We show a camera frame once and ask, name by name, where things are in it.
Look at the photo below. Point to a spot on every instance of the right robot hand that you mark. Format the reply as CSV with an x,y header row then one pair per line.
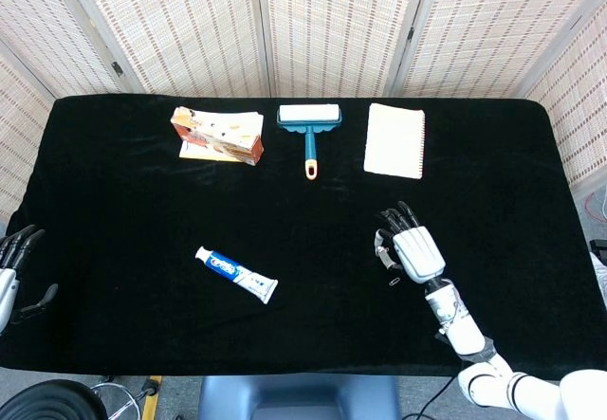
x,y
419,254

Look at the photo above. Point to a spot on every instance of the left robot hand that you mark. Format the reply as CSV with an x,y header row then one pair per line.
x,y
12,268

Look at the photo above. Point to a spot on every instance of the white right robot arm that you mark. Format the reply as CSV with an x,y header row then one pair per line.
x,y
474,334

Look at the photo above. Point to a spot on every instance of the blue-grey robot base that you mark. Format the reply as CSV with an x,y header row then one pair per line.
x,y
299,398

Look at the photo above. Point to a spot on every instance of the white spiral notebook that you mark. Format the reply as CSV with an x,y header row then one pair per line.
x,y
393,140

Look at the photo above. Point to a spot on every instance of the woven folding screen panel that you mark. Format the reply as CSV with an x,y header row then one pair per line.
x,y
581,116
21,145
336,26
493,26
52,26
180,26

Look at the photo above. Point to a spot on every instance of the black round stool seat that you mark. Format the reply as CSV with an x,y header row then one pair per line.
x,y
47,401

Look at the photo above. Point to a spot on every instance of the blue lint roller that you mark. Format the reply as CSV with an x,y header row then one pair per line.
x,y
310,135

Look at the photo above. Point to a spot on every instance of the chrome stool base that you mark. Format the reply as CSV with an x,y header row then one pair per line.
x,y
121,398

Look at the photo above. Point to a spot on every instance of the blue white toothpaste tube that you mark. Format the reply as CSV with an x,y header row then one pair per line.
x,y
237,273

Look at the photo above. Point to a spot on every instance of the black velvet tablecloth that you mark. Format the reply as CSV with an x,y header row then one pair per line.
x,y
189,211

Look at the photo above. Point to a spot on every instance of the metal screen hinge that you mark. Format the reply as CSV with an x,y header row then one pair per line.
x,y
117,68
410,32

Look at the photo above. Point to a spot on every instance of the orange biscuit box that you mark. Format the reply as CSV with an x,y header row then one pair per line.
x,y
218,131

